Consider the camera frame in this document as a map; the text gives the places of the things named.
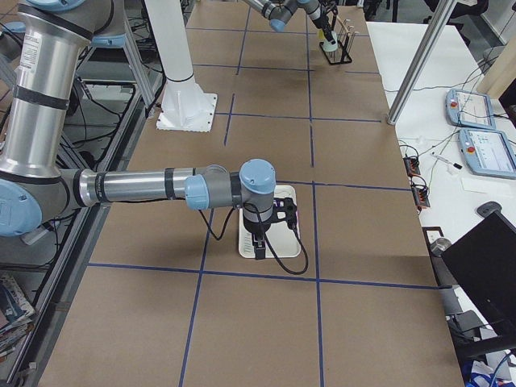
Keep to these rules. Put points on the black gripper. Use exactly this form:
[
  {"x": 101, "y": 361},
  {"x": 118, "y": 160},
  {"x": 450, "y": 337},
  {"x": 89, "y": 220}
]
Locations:
[
  {"x": 326, "y": 28},
  {"x": 256, "y": 228}
]

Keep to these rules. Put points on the light green cup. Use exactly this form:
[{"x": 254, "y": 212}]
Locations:
[{"x": 329, "y": 45}]

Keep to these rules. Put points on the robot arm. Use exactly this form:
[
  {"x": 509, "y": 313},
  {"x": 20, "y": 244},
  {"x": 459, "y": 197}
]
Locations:
[
  {"x": 34, "y": 190},
  {"x": 279, "y": 14}
]

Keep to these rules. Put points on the cream bear serving tray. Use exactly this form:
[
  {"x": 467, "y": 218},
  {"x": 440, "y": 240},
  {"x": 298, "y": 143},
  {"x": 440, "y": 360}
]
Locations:
[{"x": 279, "y": 235}]

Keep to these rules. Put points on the silver metal cup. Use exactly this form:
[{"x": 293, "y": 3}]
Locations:
[{"x": 439, "y": 246}]

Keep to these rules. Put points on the orange black connector box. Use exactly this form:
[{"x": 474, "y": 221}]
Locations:
[{"x": 412, "y": 166}]

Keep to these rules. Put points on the upper teach pendant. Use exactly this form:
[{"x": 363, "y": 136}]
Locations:
[{"x": 469, "y": 109}]

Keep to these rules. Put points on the teach pendant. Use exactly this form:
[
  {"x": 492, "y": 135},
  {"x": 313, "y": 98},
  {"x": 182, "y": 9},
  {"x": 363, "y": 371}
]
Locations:
[
  {"x": 487, "y": 152},
  {"x": 469, "y": 109}
]

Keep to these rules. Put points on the black marker pen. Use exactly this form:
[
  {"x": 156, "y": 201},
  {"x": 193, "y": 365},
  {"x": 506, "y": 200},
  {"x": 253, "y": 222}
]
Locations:
[{"x": 446, "y": 161}]

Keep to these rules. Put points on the lower teach pendant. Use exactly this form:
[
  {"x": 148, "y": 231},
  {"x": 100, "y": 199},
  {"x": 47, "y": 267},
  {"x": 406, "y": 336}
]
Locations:
[{"x": 487, "y": 152}]

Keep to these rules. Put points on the black monitor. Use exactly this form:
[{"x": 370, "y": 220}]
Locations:
[{"x": 483, "y": 263}]

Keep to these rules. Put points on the stack of magazines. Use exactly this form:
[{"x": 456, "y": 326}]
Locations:
[{"x": 16, "y": 314}]

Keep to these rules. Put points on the black wire cup rack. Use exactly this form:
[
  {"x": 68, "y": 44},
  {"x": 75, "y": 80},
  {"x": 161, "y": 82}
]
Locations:
[{"x": 344, "y": 33}]

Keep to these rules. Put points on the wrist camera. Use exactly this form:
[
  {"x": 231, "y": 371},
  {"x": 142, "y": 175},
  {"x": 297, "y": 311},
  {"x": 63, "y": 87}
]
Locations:
[{"x": 285, "y": 210}]

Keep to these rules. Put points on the aluminium frame post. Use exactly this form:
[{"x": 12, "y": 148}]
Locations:
[{"x": 430, "y": 38}]

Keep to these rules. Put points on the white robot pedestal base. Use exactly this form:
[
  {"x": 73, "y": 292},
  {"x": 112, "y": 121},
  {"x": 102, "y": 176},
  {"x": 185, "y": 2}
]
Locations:
[{"x": 184, "y": 106}]

